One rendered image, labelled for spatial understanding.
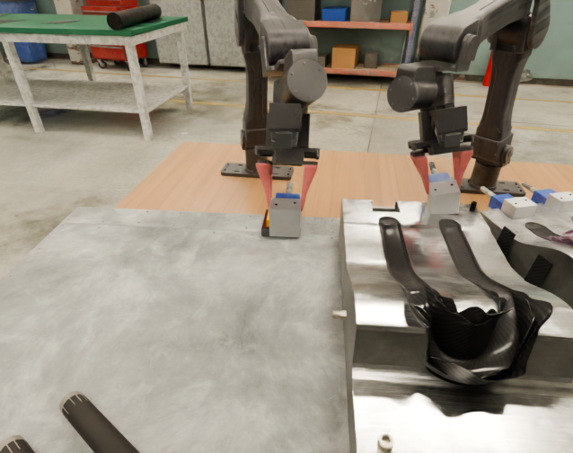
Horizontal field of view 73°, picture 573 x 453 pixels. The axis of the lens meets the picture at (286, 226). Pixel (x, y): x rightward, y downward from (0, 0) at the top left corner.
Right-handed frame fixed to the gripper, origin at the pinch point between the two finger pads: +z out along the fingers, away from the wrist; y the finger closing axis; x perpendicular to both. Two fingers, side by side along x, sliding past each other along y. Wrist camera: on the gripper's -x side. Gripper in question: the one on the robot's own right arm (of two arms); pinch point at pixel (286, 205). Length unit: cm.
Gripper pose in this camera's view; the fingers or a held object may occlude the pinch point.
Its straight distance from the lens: 63.6
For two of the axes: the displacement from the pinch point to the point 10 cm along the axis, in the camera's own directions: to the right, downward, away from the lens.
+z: -0.5, 9.9, 1.1
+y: 10.0, 0.5, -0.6
